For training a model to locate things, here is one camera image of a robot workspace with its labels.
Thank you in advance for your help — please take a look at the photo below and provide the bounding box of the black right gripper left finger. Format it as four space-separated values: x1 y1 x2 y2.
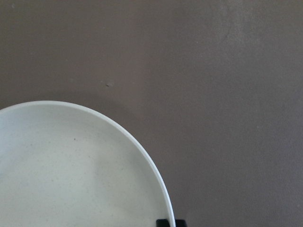
156 219 170 227

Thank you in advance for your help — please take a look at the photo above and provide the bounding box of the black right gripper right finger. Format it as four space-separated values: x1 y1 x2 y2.
175 219 186 227

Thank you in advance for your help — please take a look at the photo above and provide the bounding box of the cream round plate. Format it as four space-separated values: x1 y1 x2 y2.
0 101 175 227

